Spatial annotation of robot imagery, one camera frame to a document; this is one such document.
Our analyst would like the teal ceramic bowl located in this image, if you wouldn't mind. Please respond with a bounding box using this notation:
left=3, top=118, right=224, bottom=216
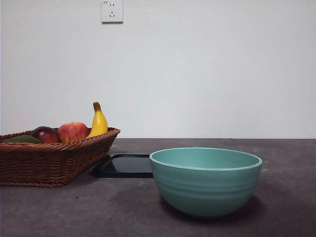
left=149, top=147, right=263, bottom=219

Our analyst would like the green avocado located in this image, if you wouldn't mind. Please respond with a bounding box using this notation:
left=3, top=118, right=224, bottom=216
left=3, top=134, right=40, bottom=144

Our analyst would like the dark rectangular tray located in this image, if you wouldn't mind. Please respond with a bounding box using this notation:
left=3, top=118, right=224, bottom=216
left=92, top=153, right=155, bottom=179

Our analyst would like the yellow banana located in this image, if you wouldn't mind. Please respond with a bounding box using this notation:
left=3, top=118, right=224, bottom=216
left=86, top=101, right=109, bottom=138

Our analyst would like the red apple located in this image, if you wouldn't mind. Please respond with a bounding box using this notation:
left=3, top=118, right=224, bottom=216
left=57, top=121, right=90, bottom=143

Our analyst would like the dark red plum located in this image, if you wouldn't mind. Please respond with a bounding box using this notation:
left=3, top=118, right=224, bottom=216
left=30, top=126, right=61, bottom=144

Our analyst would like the brown wicker basket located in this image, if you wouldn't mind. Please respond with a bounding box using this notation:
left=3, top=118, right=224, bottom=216
left=0, top=127, right=121, bottom=188

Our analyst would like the white wall socket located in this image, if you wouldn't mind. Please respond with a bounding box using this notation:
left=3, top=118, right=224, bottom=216
left=101, top=0, right=124, bottom=25

